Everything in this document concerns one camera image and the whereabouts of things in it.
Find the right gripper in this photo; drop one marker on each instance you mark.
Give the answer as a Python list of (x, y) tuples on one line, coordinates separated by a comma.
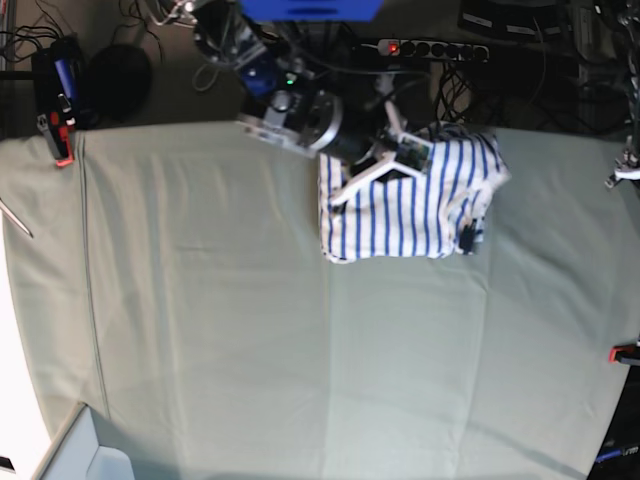
[(379, 157)]

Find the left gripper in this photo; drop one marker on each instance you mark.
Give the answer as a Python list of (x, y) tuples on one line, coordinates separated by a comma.
[(626, 166)]

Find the blue white striped t-shirt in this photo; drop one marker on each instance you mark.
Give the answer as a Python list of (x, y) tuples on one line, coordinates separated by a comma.
[(414, 217)]

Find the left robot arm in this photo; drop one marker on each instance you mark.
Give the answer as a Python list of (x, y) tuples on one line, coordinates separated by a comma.
[(622, 20)]

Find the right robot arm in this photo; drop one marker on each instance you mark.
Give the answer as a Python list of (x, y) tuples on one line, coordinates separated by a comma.
[(295, 100)]

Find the black power strip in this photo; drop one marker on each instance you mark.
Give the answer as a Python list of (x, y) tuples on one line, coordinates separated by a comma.
[(435, 50)]

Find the red clamp at table right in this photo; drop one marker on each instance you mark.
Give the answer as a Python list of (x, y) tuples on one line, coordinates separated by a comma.
[(628, 354)]

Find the red clamp at table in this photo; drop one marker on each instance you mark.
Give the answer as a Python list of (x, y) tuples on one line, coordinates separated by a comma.
[(628, 354), (55, 92)]

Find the green table cloth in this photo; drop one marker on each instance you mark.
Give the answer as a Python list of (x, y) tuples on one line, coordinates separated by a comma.
[(172, 279)]

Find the blue box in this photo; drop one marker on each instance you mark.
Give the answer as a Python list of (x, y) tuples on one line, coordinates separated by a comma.
[(311, 10)]

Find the red clamp at table left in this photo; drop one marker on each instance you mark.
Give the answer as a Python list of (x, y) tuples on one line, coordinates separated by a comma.
[(55, 92)]

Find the white bin at corner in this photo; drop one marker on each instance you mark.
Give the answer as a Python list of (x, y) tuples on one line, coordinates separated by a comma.
[(76, 453)]

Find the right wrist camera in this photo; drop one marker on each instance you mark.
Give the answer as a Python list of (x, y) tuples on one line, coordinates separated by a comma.
[(414, 152)]

